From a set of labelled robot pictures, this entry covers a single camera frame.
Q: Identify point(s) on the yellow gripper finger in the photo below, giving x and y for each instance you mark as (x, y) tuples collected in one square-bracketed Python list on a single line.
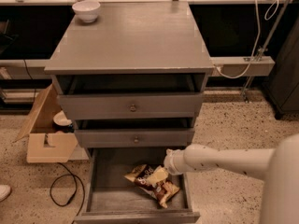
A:
[(160, 174)]

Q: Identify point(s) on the white ceramic bowl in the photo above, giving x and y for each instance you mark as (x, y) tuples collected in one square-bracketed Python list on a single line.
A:
[(87, 10)]

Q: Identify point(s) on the grey wooden drawer cabinet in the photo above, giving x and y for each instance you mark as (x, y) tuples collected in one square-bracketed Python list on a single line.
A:
[(133, 48)]

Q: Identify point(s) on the dark grey side cabinet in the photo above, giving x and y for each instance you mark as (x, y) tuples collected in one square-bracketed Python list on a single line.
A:
[(282, 87)]

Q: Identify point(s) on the brown chip bag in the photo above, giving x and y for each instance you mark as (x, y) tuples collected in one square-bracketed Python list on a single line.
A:
[(162, 192)]

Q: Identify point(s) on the white shoe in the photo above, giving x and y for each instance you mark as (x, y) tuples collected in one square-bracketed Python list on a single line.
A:
[(5, 191)]

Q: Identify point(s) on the metal stand pole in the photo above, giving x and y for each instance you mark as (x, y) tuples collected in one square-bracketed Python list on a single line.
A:
[(257, 54)]

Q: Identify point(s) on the grey wall rail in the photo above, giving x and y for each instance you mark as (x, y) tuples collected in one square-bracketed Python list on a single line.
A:
[(230, 66)]

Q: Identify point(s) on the white bowl in box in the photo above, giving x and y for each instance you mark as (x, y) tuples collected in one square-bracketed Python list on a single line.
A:
[(60, 119)]

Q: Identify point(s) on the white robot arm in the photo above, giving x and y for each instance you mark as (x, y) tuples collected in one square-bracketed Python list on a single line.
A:
[(277, 167)]

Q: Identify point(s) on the grey top drawer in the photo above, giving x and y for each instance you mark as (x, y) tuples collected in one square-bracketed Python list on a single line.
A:
[(130, 106)]

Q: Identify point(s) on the grey open bottom drawer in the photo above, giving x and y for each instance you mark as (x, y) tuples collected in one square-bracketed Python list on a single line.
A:
[(112, 199)]

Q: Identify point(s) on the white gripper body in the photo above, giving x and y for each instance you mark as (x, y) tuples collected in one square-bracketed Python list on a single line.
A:
[(173, 163)]

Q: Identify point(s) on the grey middle drawer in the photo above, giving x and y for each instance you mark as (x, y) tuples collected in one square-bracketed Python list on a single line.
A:
[(135, 137)]

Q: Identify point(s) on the open cardboard box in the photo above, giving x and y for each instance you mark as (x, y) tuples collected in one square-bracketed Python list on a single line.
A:
[(45, 143)]

